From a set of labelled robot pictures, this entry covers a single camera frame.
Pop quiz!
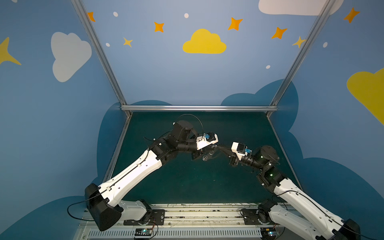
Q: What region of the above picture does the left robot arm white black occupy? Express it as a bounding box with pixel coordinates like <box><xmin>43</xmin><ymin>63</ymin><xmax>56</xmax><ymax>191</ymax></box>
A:
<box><xmin>85</xmin><ymin>121</ymin><xmax>219</xmax><ymax>232</ymax></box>

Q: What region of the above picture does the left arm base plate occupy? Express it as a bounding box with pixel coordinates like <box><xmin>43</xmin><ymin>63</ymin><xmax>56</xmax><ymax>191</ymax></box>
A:
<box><xmin>124</xmin><ymin>209</ymin><xmax>166</xmax><ymax>226</ymax></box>

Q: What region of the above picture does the aluminium frame post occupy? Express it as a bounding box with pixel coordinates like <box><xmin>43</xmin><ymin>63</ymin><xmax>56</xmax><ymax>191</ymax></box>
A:
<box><xmin>266</xmin><ymin>0</ymin><xmax>337</xmax><ymax>119</ymax></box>
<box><xmin>69</xmin><ymin>0</ymin><xmax>133</xmax><ymax>117</ymax></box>

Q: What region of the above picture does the aluminium frame back bar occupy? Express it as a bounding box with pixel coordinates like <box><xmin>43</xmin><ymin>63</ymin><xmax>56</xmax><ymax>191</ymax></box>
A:
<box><xmin>121</xmin><ymin>105</ymin><xmax>278</xmax><ymax>112</ymax></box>

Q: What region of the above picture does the aluminium frame right post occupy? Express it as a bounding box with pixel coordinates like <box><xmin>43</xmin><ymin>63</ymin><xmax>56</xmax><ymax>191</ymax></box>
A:
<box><xmin>266</xmin><ymin>0</ymin><xmax>337</xmax><ymax>119</ymax></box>

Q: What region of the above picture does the controller board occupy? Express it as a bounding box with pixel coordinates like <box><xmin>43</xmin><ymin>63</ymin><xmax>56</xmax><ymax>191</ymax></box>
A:
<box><xmin>134</xmin><ymin>228</ymin><xmax>154</xmax><ymax>240</ymax></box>
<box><xmin>260</xmin><ymin>228</ymin><xmax>278</xmax><ymax>240</ymax></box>

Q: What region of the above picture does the right controller board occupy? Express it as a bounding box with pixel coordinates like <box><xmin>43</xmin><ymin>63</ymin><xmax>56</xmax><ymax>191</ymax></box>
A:
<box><xmin>260</xmin><ymin>228</ymin><xmax>278</xmax><ymax>240</ymax></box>

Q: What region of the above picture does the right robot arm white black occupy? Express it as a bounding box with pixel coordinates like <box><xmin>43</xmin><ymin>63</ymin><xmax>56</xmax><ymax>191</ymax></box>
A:
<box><xmin>218</xmin><ymin>142</ymin><xmax>361</xmax><ymax>240</ymax></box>

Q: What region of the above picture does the metal keyring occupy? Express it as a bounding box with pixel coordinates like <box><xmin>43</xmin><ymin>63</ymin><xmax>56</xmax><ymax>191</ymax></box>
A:
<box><xmin>202</xmin><ymin>149</ymin><xmax>216</xmax><ymax>162</ymax></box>

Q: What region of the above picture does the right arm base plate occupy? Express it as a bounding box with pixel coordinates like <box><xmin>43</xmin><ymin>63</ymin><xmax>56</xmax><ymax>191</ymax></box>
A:
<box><xmin>240</xmin><ymin>209</ymin><xmax>271</xmax><ymax>225</ymax></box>

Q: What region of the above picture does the left controller board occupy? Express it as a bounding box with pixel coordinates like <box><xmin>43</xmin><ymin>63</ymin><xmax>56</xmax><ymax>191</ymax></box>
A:
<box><xmin>134</xmin><ymin>228</ymin><xmax>154</xmax><ymax>240</ymax></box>

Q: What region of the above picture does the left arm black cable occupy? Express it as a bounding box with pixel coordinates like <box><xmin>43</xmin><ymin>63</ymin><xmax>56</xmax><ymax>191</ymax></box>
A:
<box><xmin>66</xmin><ymin>200</ymin><xmax>94</xmax><ymax>222</ymax></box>

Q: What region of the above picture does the aluminium rail base front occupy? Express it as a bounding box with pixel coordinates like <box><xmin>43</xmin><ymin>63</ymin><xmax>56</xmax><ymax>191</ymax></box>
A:
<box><xmin>73</xmin><ymin>203</ymin><xmax>303</xmax><ymax>240</ymax></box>

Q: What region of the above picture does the aluminium frame left post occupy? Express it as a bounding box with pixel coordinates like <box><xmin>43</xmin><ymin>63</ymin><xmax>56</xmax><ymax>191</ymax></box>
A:
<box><xmin>69</xmin><ymin>0</ymin><xmax>133</xmax><ymax>117</ymax></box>

